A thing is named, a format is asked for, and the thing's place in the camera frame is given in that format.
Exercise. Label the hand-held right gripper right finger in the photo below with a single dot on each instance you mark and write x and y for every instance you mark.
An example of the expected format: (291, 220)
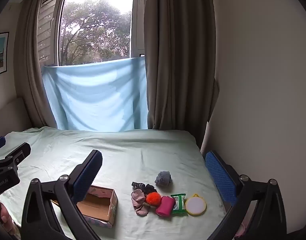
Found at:
(221, 177)

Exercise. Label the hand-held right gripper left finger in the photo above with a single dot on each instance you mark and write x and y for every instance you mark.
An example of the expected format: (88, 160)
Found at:
(86, 177)

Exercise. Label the cardboard box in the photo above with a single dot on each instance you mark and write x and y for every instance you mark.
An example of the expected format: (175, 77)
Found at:
(98, 202)

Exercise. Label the yellow round mirror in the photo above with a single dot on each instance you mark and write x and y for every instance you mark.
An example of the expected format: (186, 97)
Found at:
(195, 204)

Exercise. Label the green tissue packet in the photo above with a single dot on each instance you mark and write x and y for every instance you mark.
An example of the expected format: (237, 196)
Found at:
(179, 203)

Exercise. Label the dark patterned cloth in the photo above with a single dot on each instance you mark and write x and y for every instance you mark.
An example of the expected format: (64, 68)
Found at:
(137, 185)

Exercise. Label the pale pink cloth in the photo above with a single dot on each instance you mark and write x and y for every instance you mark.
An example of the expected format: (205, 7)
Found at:
(139, 202)

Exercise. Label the grey sock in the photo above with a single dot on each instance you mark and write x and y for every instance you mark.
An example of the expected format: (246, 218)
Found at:
(163, 179)

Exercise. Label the pink pouch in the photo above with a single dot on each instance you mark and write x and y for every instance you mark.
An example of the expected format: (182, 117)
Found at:
(165, 205)

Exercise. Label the black sock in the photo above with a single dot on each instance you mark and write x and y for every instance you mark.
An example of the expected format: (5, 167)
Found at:
(150, 188)

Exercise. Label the orange pompom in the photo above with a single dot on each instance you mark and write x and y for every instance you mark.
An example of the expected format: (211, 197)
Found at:
(153, 198)

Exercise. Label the person's left hand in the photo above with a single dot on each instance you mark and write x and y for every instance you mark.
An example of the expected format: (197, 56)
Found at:
(6, 217)

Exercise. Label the white headboard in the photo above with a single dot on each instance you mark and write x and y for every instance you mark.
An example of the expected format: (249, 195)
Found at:
(10, 115)

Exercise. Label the pale green bed sheet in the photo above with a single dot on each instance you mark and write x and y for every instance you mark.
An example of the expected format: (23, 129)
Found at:
(133, 155)

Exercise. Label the light blue hanging sheet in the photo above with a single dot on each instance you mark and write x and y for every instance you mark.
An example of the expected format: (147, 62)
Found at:
(95, 97)

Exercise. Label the narrow brown curtain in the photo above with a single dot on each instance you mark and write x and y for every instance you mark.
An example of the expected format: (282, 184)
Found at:
(30, 67)

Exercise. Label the window shutter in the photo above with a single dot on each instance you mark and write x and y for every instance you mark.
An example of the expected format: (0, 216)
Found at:
(46, 30)

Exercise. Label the wide brown curtain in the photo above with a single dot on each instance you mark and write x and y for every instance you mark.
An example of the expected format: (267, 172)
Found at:
(180, 55)

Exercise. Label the tree outside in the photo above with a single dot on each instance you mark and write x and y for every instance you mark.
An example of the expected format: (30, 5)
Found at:
(93, 35)

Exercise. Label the window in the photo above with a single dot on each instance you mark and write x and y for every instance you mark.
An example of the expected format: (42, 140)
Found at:
(98, 17)

